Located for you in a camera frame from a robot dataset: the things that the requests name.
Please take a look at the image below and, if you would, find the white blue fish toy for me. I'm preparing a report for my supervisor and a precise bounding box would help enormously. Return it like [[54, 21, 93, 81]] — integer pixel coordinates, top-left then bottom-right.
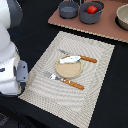
[[60, 56, 81, 64]]

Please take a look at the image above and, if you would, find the grey saucepan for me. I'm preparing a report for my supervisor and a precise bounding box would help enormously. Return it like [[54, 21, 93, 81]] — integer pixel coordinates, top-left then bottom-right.
[[58, 1, 79, 19]]

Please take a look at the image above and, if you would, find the red tomato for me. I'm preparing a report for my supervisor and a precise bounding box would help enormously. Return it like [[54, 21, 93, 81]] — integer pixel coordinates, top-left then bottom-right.
[[87, 6, 98, 14]]

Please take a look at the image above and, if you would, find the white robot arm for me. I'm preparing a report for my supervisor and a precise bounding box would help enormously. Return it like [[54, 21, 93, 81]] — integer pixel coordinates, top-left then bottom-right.
[[0, 0, 28, 97]]

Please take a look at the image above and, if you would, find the round wooden plate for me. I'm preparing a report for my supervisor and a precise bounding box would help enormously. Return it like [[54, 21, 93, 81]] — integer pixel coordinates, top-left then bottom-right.
[[55, 60, 83, 79]]

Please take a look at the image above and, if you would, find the beige woven placemat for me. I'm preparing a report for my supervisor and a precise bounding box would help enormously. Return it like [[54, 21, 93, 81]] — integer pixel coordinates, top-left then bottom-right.
[[20, 31, 114, 128]]

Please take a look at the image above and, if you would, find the brown toy stove top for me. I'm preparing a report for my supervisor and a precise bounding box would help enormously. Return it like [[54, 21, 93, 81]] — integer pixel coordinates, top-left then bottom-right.
[[48, 0, 128, 43]]

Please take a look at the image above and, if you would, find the beige bowl on stove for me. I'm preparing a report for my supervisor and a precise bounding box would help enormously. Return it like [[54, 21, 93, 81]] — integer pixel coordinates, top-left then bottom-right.
[[116, 4, 128, 30]]

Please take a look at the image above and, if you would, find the fork with orange handle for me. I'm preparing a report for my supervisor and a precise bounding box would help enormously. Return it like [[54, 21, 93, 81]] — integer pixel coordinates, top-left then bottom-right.
[[43, 71, 84, 90]]

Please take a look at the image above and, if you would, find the knife with orange handle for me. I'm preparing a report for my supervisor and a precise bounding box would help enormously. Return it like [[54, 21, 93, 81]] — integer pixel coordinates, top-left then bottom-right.
[[58, 49, 97, 63]]

